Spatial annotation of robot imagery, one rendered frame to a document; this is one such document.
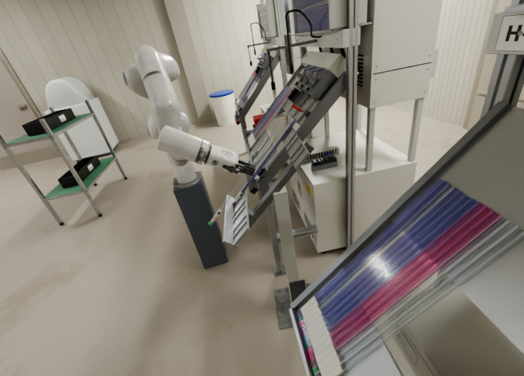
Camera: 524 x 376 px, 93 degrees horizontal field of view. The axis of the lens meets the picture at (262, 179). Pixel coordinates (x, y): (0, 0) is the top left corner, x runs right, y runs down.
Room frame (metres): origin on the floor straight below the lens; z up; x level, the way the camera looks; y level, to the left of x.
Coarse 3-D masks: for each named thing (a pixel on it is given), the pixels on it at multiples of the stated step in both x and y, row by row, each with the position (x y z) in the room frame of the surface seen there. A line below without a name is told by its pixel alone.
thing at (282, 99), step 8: (288, 88) 1.83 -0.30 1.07; (280, 96) 1.86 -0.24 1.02; (280, 104) 1.75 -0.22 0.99; (272, 112) 1.77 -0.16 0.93; (264, 120) 1.81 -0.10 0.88; (272, 120) 1.69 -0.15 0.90; (256, 128) 1.86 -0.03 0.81; (264, 128) 1.69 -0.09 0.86; (256, 136) 1.74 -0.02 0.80; (248, 144) 1.77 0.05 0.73
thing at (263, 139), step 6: (264, 132) 1.67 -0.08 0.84; (264, 138) 1.59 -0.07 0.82; (258, 144) 1.62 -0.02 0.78; (264, 144) 1.52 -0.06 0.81; (252, 150) 1.65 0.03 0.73; (258, 150) 1.54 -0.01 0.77; (270, 150) 1.38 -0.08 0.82; (276, 150) 1.31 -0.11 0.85; (252, 156) 1.57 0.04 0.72; (264, 156) 1.39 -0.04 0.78; (258, 162) 1.40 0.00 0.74; (270, 162) 1.27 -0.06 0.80
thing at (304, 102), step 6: (300, 72) 1.86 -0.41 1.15; (294, 78) 1.89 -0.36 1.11; (300, 90) 1.62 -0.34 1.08; (300, 96) 1.55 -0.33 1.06; (306, 96) 1.47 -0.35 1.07; (288, 102) 1.67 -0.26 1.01; (294, 102) 1.57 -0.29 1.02; (300, 102) 1.48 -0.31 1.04; (306, 102) 1.41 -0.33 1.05; (312, 102) 1.34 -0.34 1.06; (318, 102) 1.28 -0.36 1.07; (288, 108) 1.59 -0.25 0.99; (294, 108) 1.50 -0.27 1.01; (300, 108) 1.42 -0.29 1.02; (306, 108) 1.35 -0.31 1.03; (312, 108) 1.29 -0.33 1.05; (294, 114) 1.44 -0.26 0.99; (300, 114) 1.37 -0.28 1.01; (300, 120) 1.31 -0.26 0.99
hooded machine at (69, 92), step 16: (64, 80) 4.47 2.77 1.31; (80, 80) 4.93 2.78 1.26; (48, 96) 4.38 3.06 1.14; (64, 96) 4.42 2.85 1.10; (80, 96) 4.47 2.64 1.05; (48, 112) 4.32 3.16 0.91; (80, 112) 4.40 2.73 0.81; (96, 112) 4.61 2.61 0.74; (80, 128) 4.38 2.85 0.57; (96, 128) 4.42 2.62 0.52; (64, 144) 4.32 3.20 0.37; (80, 144) 4.36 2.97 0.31; (96, 144) 4.40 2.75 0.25; (112, 144) 4.63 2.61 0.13
